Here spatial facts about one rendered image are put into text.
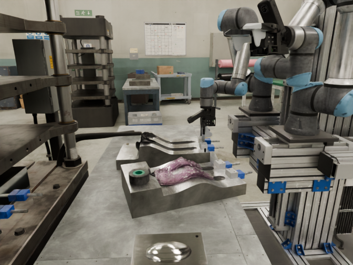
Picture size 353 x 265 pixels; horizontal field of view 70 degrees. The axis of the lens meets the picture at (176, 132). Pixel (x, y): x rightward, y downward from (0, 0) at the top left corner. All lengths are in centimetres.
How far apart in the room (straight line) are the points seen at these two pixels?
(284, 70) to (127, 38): 690
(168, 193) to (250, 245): 34
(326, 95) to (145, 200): 82
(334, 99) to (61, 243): 112
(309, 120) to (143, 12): 685
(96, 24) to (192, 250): 467
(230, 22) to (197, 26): 634
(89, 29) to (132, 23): 277
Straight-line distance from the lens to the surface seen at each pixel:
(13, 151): 114
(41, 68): 159
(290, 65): 97
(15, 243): 108
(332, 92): 117
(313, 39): 97
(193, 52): 783
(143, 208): 100
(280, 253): 185
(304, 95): 124
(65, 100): 145
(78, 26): 517
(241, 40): 83
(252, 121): 169
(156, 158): 135
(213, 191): 108
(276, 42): 83
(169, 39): 773
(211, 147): 140
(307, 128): 126
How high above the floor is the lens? 139
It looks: 17 degrees down
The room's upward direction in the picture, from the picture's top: straight up
